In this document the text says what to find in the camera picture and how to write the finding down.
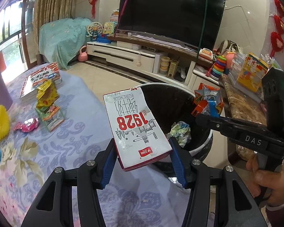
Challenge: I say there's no orange blue snack wrapper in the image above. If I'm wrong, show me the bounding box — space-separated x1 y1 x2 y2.
191 83 224 117

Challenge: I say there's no paper trash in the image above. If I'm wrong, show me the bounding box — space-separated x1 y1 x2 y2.
166 121 191 148

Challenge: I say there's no yellow foam fruit net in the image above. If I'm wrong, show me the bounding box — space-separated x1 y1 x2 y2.
0 105 10 141

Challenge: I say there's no white red milk carton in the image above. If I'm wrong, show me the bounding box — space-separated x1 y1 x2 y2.
103 87 172 171

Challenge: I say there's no white black trash bin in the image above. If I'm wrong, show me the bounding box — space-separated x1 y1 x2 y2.
139 82 213 161

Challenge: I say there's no person right hand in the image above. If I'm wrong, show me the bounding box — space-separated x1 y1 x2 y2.
246 154 284 207

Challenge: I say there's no yellow toy box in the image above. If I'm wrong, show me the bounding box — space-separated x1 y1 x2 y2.
236 52 268 93

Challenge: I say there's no pink candy wrapper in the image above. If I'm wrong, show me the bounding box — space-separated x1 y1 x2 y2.
13 118 39 133

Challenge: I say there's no green snack box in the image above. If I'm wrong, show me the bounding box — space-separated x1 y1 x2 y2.
35 104 65 132

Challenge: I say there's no yellow crumpled snack bag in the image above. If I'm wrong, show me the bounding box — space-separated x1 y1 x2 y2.
36 80 59 110

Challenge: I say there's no black television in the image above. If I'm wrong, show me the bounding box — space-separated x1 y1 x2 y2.
118 0 226 50

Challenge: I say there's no pink kettlebell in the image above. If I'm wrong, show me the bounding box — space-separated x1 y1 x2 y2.
78 45 88 62

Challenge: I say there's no teal covered furniture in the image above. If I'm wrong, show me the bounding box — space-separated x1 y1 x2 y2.
38 17 92 70

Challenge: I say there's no toy ferris wheel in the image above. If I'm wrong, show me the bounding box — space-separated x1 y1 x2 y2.
87 22 103 41

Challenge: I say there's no beige curtain right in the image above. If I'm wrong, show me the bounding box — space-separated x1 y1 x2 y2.
33 0 72 65

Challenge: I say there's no rainbow stacking ring toy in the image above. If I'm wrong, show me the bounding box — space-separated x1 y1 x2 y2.
210 55 226 79

